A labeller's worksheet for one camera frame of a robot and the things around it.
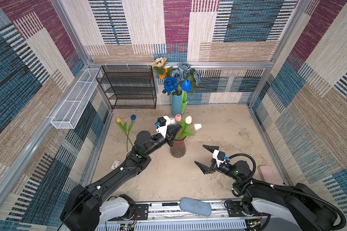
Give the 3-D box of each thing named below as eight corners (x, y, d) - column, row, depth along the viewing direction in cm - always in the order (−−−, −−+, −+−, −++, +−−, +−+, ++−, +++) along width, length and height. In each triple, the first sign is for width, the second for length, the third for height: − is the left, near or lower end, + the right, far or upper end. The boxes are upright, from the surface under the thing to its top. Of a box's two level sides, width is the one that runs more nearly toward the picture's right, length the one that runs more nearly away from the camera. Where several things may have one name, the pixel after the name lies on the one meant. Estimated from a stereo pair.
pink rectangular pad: (263, 184, 84) (266, 182, 81) (257, 166, 90) (259, 164, 88) (276, 184, 84) (279, 182, 81) (268, 166, 90) (271, 164, 88)
